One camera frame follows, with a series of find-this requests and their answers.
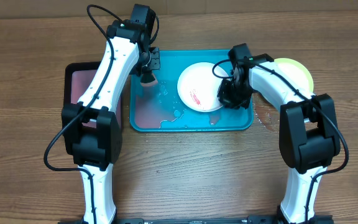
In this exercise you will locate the black water tray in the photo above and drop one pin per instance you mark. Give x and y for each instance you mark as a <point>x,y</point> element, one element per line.
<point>78,77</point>

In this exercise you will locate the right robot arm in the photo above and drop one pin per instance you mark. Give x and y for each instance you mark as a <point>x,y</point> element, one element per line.
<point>309,137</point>

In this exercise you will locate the white plate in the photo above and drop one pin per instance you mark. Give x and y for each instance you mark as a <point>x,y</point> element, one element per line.
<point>198,88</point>

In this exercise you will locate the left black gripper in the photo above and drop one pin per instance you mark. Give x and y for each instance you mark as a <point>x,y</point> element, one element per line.
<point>156,65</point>

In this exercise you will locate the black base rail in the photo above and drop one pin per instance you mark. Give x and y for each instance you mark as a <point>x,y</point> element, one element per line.
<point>194,221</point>

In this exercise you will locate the yellow-green plate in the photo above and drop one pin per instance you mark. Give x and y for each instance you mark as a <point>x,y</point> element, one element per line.
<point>276,91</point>

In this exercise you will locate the green and white sponge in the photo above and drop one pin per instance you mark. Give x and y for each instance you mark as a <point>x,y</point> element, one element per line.
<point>149,84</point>

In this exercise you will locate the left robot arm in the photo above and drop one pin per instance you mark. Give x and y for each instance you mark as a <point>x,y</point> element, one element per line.
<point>90,128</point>

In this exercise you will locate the teal plastic tray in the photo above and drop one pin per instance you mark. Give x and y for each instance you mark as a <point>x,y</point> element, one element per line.
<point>159,108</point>

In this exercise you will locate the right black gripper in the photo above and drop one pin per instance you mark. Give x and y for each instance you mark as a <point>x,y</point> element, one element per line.
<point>229,101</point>

